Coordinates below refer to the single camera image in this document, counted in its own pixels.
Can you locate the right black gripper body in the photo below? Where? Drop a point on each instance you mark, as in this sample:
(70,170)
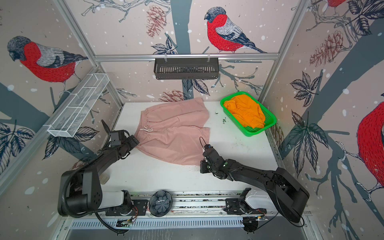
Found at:
(211,167)

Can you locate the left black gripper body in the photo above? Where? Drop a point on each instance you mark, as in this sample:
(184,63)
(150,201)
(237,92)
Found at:
(129,143)

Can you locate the pink shorts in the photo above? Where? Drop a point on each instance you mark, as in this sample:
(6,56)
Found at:
(171,132)

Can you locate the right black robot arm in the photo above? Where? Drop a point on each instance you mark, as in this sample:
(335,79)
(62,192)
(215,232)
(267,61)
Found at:
(287,194)

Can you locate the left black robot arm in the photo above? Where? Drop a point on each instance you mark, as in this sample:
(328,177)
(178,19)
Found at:
(81,191)

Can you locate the orange shorts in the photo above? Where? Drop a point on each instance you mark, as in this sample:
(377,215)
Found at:
(246,111)

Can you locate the black round fan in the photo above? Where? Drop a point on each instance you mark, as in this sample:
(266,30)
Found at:
(160,203)

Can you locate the green plastic basket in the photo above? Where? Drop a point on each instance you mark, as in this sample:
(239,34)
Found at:
(248,131)

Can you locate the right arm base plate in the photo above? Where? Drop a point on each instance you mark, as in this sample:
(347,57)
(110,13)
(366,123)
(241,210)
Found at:
(240,207)

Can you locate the white mesh wall shelf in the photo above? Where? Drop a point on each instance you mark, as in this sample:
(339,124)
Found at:
(75,112)

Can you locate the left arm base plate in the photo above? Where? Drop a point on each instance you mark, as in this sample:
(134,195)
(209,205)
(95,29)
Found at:
(133,208)

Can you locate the horizontal aluminium frame bar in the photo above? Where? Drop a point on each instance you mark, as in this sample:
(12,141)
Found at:
(149,58)

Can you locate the black hanging wire basket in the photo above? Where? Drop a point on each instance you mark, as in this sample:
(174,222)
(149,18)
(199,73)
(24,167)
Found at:
(186,69)

